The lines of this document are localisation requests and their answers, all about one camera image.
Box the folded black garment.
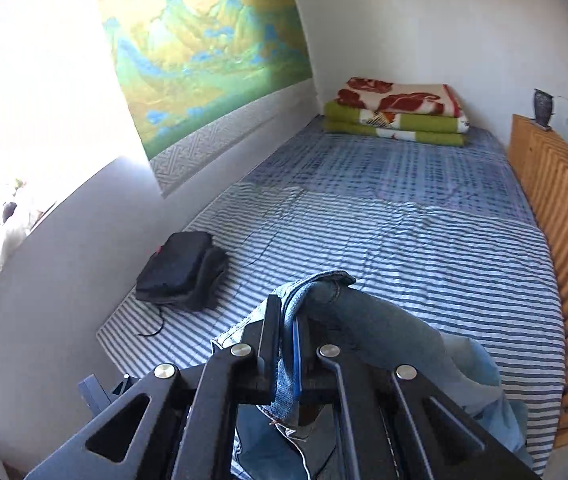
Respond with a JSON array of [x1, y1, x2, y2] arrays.
[[134, 231, 229, 312]]

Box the dark ceramic vase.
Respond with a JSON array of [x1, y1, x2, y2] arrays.
[[534, 89, 554, 131]]

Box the folded green red blanket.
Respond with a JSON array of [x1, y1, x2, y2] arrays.
[[323, 77, 470, 148]]

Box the light blue denim jeans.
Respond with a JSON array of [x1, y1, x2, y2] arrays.
[[214, 272, 534, 479]]

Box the landscape wall tapestry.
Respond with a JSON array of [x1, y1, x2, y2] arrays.
[[98, 0, 314, 194]]

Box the blue striped bed sheet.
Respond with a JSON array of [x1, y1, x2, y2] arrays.
[[96, 120, 565, 474]]

